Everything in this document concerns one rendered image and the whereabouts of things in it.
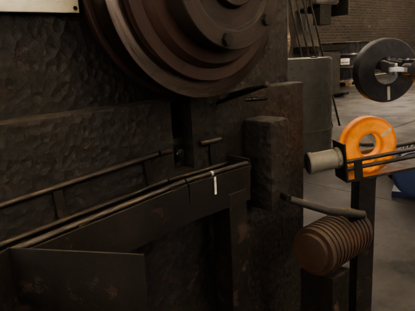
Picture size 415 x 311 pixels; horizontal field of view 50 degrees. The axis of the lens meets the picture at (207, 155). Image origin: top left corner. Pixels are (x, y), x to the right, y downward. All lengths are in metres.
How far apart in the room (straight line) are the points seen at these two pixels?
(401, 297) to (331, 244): 0.88
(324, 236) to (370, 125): 0.33
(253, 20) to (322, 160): 0.46
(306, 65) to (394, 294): 2.11
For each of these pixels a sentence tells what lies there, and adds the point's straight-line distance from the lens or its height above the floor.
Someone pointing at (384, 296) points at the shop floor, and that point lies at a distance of 1.97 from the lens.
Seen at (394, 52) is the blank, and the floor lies 0.95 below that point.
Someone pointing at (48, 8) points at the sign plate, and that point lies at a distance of 0.92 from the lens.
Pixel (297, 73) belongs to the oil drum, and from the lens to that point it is 3.62.
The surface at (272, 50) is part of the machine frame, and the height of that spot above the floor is 0.97.
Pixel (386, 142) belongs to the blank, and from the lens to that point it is 1.31.
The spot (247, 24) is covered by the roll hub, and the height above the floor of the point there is 1.02.
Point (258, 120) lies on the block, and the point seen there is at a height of 0.80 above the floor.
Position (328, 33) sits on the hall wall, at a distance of 12.72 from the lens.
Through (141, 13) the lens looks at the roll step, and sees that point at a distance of 0.84.
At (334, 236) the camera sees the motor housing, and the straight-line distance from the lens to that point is 1.16.
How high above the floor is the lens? 0.97
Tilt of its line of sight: 13 degrees down
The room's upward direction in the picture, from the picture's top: 3 degrees counter-clockwise
